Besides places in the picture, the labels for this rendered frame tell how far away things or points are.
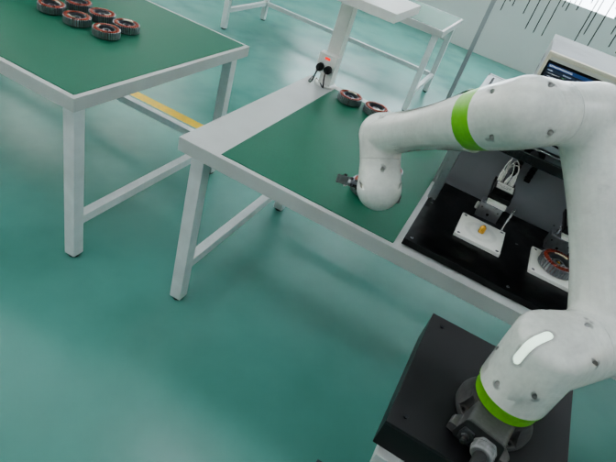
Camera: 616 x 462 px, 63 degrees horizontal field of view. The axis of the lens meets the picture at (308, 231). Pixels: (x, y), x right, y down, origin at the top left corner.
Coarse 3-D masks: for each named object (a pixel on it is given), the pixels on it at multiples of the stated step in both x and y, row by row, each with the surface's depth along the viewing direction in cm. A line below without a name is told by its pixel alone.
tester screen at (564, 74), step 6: (552, 66) 142; (546, 72) 143; (552, 72) 143; (558, 72) 142; (564, 72) 141; (570, 72) 141; (558, 78) 143; (564, 78) 142; (570, 78) 141; (576, 78) 141; (582, 78) 140
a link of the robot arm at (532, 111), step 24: (480, 96) 86; (504, 96) 81; (528, 96) 78; (552, 96) 78; (576, 96) 81; (456, 120) 91; (480, 120) 85; (504, 120) 81; (528, 120) 79; (552, 120) 79; (576, 120) 82; (480, 144) 89; (504, 144) 85; (528, 144) 82; (552, 144) 84
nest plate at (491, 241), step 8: (464, 216) 165; (472, 216) 166; (464, 224) 161; (472, 224) 162; (480, 224) 164; (456, 232) 156; (464, 232) 157; (472, 232) 158; (488, 232) 161; (496, 232) 162; (504, 232) 164; (472, 240) 154; (480, 240) 156; (488, 240) 157; (496, 240) 158; (488, 248) 153; (496, 248) 154; (496, 256) 153
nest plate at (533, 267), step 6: (534, 252) 159; (540, 252) 160; (534, 258) 156; (528, 264) 154; (534, 264) 153; (528, 270) 151; (534, 270) 150; (540, 270) 151; (540, 276) 150; (546, 276) 150; (552, 276) 151; (552, 282) 149; (558, 282) 149; (564, 282) 150; (564, 288) 148
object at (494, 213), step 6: (486, 198) 170; (480, 204) 168; (486, 204) 167; (480, 210) 169; (486, 210) 168; (492, 210) 167; (498, 210) 166; (480, 216) 170; (486, 216) 169; (492, 216) 168; (498, 216) 167; (492, 222) 169
